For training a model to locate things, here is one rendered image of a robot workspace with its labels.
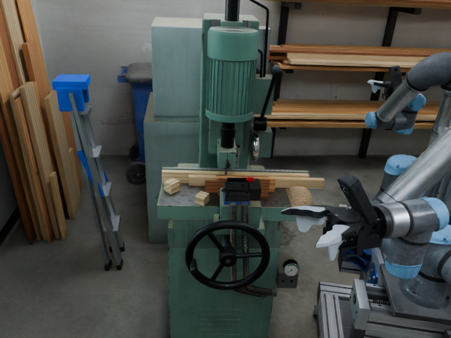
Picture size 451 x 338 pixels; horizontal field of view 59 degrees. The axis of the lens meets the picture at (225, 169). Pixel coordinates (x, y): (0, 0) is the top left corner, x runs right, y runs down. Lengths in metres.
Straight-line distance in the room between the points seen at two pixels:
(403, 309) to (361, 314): 0.13
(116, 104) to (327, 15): 2.09
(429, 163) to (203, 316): 1.15
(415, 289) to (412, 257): 0.39
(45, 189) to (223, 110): 1.64
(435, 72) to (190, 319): 1.36
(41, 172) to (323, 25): 2.66
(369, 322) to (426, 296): 0.19
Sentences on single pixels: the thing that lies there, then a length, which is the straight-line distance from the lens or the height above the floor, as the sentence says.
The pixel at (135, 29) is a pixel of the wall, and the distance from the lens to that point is 3.73.
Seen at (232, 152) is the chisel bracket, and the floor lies 1.07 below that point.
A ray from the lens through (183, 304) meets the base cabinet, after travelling 1.78.
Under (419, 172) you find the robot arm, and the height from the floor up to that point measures 1.26.
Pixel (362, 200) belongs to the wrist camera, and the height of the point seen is 1.29.
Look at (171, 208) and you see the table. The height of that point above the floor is 0.89.
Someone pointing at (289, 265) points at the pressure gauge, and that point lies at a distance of 1.59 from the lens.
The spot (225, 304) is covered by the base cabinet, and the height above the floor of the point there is 0.42.
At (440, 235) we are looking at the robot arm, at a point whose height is 1.05.
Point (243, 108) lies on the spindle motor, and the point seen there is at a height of 1.25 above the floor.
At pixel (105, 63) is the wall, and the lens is 3.81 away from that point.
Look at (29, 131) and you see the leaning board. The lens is 2.63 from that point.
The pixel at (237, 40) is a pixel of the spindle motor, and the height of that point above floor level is 1.48.
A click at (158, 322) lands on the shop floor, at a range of 2.28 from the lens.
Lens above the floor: 1.67
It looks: 26 degrees down
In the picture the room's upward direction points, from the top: 3 degrees clockwise
